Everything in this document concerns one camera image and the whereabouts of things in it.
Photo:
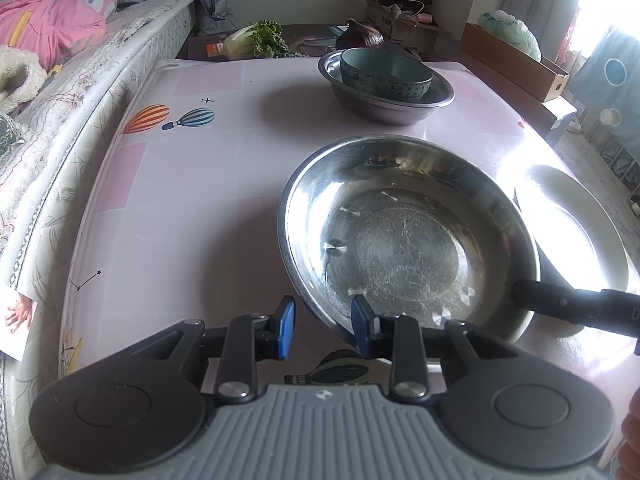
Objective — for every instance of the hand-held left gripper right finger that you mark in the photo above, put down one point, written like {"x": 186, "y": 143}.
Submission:
{"x": 361, "y": 327}

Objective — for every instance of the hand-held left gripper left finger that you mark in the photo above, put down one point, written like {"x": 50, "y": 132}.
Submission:
{"x": 285, "y": 327}

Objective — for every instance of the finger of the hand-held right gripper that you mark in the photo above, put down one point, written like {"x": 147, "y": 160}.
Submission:
{"x": 560, "y": 302}

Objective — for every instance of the white ceramic plate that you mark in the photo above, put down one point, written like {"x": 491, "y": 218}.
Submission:
{"x": 565, "y": 230}

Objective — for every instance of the teal patterned ceramic bowl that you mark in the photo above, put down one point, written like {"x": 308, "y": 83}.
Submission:
{"x": 385, "y": 87}

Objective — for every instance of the person's right hand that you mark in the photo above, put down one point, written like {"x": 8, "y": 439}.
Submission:
{"x": 631, "y": 435}

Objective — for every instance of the pink balloon-print tablecloth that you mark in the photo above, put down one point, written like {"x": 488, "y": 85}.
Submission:
{"x": 200, "y": 185}

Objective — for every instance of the white power strip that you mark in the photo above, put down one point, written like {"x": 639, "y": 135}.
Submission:
{"x": 576, "y": 125}

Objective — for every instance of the dark brown side cabinet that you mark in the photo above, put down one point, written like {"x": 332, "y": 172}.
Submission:
{"x": 560, "y": 120}

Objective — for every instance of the blue cloth with circles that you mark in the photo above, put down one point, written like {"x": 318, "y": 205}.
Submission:
{"x": 610, "y": 80}

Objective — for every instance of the long cardboard box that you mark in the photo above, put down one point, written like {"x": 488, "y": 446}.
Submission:
{"x": 505, "y": 55}

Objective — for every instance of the white printed card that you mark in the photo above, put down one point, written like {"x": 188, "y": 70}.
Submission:
{"x": 20, "y": 320}

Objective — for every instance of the pale green plastic bag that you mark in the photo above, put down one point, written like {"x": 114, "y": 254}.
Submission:
{"x": 510, "y": 27}

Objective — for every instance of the green bok choy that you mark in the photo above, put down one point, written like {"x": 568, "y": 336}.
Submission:
{"x": 260, "y": 37}

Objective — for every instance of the open cardboard box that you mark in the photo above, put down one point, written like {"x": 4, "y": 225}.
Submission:
{"x": 400, "y": 35}

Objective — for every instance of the white quilted mattress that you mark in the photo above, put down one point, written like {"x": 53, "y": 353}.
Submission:
{"x": 75, "y": 85}

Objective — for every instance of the white fluffy blanket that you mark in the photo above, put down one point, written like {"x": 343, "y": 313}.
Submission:
{"x": 20, "y": 80}

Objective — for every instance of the pink and blue quilt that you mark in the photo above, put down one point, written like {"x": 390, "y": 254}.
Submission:
{"x": 45, "y": 20}

